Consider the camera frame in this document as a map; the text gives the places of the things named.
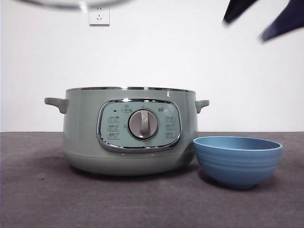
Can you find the grey round control dial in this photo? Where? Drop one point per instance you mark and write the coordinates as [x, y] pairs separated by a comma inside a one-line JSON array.
[[143, 124]]

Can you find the pale green electric steamer pot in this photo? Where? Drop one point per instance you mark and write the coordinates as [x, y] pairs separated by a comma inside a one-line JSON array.
[[82, 133]]

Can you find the glass lid with green knob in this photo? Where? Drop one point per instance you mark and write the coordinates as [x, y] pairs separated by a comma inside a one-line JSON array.
[[71, 4]]

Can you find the white wall socket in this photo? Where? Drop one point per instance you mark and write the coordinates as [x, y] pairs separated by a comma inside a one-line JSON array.
[[99, 17]]

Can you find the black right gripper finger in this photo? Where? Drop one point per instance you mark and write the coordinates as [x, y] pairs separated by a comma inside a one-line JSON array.
[[287, 22], [237, 10]]

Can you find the blue ribbed bowl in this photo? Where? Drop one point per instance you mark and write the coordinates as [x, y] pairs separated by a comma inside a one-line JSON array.
[[238, 166]]

